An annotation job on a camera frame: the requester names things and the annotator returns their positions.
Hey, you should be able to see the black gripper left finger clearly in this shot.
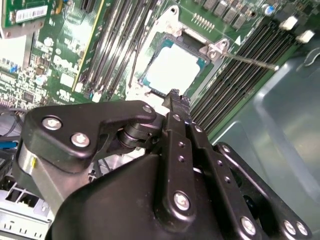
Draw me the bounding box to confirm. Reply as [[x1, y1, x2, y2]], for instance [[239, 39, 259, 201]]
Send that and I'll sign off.
[[11, 88, 199, 221]]

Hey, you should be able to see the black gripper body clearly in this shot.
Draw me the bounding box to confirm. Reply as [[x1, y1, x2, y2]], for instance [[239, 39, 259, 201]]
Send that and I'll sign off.
[[47, 153, 242, 240]]

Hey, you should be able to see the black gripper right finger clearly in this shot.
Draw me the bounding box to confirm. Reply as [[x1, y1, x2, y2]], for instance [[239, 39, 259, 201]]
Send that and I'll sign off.
[[180, 95, 313, 240]]

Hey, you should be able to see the metal locking lever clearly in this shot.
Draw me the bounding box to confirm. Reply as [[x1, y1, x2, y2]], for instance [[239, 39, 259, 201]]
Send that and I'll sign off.
[[221, 52, 280, 71], [127, 37, 140, 89]]

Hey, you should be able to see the CPU with silver top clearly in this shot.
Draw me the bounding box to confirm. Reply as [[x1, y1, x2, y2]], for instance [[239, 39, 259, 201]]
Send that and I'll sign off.
[[139, 37, 213, 97]]

